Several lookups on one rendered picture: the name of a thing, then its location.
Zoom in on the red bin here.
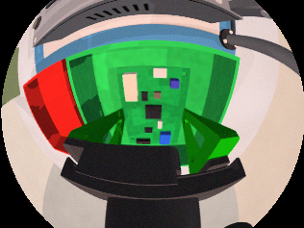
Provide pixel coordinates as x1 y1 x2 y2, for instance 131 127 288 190
23 59 85 155

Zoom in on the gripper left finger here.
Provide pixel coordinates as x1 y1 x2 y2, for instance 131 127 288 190
67 108 125 145

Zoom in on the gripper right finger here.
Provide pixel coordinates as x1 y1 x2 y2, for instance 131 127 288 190
182 108 240 174

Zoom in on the green bin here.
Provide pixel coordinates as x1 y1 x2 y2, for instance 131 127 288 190
65 40 240 166

